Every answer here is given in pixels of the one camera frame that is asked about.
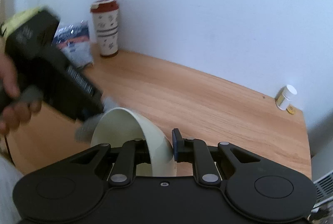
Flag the small yellow round object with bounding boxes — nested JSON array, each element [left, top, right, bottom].
[[286, 105, 296, 115]]

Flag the pale yellow bowl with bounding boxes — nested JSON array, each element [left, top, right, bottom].
[[90, 107, 177, 177]]

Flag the grey and pink cloth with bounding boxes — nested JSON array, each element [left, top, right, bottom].
[[75, 97, 119, 144]]

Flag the white radiator heater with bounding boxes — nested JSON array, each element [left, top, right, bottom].
[[313, 171, 333, 207]]

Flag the person left hand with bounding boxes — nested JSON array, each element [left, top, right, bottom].
[[0, 53, 43, 136]]

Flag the blue printed plastic pouch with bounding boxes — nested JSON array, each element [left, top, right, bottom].
[[52, 20, 94, 68]]

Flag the white small pill bottle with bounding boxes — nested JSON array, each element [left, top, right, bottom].
[[275, 84, 297, 111]]

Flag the red lid patterned tumbler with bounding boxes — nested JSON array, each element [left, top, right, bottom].
[[90, 0, 119, 57]]

